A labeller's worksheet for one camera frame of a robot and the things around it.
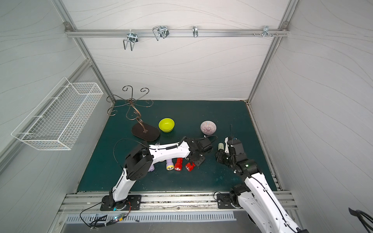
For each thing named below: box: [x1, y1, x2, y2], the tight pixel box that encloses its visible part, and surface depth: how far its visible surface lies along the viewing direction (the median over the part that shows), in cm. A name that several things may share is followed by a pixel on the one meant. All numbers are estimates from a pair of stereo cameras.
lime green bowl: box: [158, 117, 175, 133], surface depth 105 cm
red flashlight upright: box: [174, 157, 184, 172], surface depth 86 cm
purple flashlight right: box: [166, 158, 175, 171], surface depth 85 cm
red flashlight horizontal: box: [185, 162, 196, 172], surface depth 85 cm
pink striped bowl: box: [200, 120, 218, 135], surface depth 103 cm
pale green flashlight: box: [218, 142, 224, 151], surface depth 95 cm
